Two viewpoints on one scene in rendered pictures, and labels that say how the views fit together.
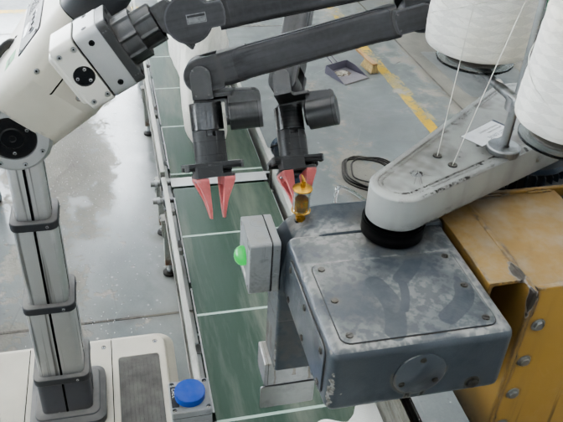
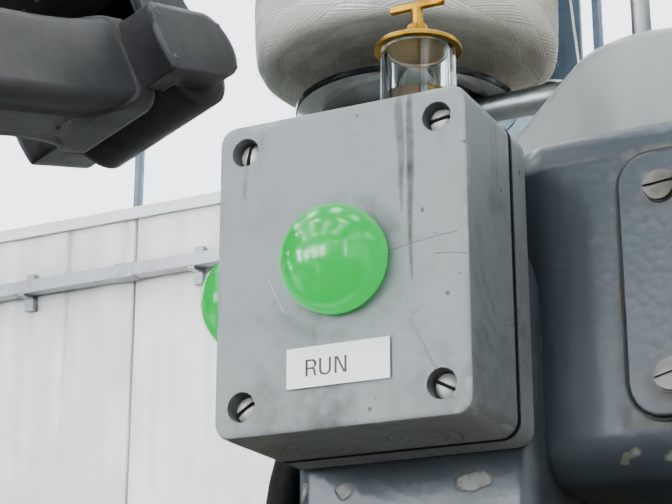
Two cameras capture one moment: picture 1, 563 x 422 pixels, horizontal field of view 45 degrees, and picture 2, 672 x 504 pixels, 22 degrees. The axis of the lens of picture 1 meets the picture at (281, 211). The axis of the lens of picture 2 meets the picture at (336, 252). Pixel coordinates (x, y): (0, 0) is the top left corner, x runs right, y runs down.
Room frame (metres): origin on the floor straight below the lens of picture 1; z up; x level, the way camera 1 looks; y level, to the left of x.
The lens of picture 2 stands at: (0.50, 0.37, 1.14)
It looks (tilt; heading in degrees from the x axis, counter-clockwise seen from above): 19 degrees up; 312
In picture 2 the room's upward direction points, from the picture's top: straight up
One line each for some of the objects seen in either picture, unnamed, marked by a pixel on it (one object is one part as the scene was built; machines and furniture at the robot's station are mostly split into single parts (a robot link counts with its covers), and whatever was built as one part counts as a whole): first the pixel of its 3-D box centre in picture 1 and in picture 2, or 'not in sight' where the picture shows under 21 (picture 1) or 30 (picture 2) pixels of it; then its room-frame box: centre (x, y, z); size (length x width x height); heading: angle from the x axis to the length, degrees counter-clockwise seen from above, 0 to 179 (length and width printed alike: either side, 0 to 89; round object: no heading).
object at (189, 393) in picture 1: (189, 393); not in sight; (0.89, 0.16, 0.84); 0.06 x 0.06 x 0.02
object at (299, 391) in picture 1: (283, 383); not in sight; (0.81, -0.02, 0.98); 0.09 x 0.05 x 0.05; 105
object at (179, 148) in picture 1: (188, 77); not in sight; (3.50, 0.56, 0.34); 2.21 x 0.39 x 0.09; 15
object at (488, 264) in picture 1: (459, 276); not in sight; (0.80, -0.27, 1.26); 0.22 x 0.05 x 0.16; 15
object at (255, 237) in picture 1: (259, 253); (374, 284); (0.79, 0.03, 1.29); 0.08 x 0.05 x 0.09; 15
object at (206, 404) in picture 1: (190, 404); not in sight; (0.89, 0.16, 0.81); 0.08 x 0.08 x 0.06; 15
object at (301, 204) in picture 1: (302, 198); (418, 101); (0.82, -0.03, 1.37); 0.03 x 0.02 x 0.03; 15
